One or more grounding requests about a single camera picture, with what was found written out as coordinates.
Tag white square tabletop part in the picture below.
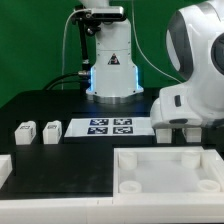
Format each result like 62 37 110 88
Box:
113 147 224 205

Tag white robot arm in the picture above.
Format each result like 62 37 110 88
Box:
79 0 224 129

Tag white sheet with fiducial tags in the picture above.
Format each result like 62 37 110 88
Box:
65 117 155 137

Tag white left fence block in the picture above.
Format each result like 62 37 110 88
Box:
0 155 12 189

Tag black cables at base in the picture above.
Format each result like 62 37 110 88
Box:
42 70 93 91

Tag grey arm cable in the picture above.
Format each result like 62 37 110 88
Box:
131 0 183 84

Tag black camera on pole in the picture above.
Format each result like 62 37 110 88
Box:
71 5 126 71

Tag white front fence rail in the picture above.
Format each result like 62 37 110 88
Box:
0 197 113 224

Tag white camera cable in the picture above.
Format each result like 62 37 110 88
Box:
60 9 93 91

